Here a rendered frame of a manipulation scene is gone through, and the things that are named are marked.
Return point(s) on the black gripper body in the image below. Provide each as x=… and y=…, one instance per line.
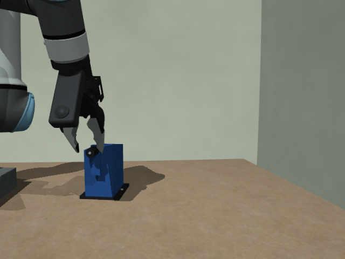
x=91, y=93

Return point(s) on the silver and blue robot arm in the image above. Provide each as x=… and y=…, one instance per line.
x=58, y=19

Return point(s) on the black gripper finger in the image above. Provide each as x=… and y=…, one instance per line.
x=96, y=125
x=70, y=134

